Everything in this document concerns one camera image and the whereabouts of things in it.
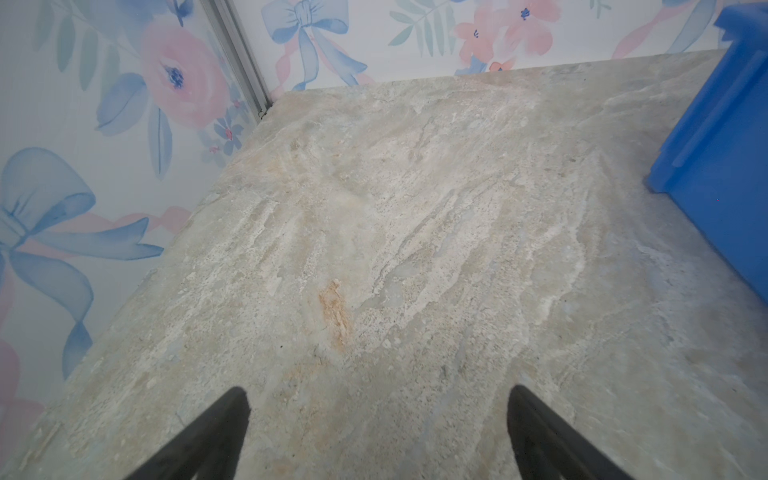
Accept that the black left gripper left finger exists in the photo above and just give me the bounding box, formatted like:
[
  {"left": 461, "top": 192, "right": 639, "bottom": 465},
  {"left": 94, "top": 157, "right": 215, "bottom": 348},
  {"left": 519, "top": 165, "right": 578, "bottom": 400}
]
[{"left": 128, "top": 386, "right": 251, "bottom": 479}]

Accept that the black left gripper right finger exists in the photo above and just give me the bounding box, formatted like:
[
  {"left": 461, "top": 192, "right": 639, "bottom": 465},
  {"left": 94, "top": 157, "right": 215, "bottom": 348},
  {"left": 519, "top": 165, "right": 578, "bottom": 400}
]
[{"left": 507, "top": 385, "right": 631, "bottom": 480}]

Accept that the blue plastic bin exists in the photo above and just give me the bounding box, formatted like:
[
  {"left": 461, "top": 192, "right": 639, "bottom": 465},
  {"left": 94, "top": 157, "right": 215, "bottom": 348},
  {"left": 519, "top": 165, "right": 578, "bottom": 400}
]
[{"left": 646, "top": 2, "right": 767, "bottom": 298}]

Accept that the aluminium corner post left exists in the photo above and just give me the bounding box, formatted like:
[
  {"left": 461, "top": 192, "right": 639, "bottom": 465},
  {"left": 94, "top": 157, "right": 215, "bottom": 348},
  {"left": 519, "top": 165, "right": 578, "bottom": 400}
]
[{"left": 200, "top": 0, "right": 272, "bottom": 122}]

